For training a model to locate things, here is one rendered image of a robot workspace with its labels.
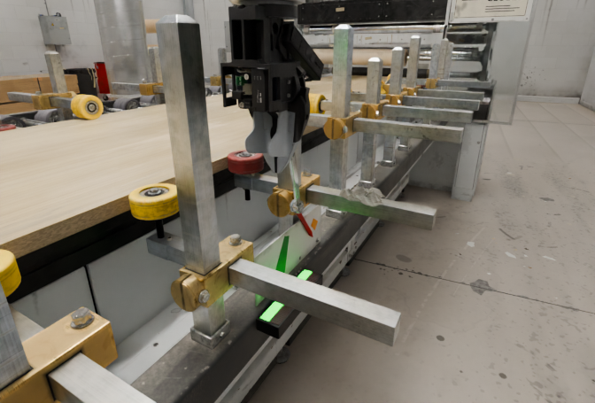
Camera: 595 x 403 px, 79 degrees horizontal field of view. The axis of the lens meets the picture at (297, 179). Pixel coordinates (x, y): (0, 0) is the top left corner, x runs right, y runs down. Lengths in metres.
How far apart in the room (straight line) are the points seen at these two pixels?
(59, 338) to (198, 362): 0.22
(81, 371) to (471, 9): 2.77
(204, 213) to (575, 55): 9.16
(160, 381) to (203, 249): 0.19
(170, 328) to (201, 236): 0.32
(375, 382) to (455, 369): 0.31
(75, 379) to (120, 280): 0.35
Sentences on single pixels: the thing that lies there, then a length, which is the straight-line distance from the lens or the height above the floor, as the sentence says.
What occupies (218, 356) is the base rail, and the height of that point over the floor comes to 0.70.
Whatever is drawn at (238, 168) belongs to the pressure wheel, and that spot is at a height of 0.89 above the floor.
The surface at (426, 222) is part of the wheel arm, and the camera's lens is 0.67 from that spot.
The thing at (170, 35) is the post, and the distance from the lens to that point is 0.46.
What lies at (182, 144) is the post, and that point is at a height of 1.02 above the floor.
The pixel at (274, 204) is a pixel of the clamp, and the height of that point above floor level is 0.85.
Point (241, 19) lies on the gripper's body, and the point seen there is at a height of 1.16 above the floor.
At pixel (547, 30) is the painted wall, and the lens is 9.33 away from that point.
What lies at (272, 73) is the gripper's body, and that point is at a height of 1.11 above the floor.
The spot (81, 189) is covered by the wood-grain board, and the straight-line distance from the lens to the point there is 0.72.
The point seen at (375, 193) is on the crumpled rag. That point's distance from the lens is 0.71.
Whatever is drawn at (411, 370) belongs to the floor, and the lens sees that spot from 1.57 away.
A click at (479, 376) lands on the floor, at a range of 1.64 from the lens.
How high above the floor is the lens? 1.14
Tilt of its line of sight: 21 degrees down
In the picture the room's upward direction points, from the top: straight up
